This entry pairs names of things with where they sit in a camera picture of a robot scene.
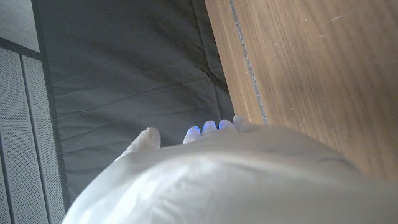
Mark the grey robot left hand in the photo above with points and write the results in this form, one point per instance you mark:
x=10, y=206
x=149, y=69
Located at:
x=236, y=180

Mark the grey tape outline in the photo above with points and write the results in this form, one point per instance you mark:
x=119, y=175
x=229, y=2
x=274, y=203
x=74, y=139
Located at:
x=248, y=62

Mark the black backdrop curtain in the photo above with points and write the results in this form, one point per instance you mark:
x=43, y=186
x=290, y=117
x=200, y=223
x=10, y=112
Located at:
x=124, y=62

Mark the white perforated metal panel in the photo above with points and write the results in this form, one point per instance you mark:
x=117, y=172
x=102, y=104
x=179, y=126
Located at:
x=21, y=140

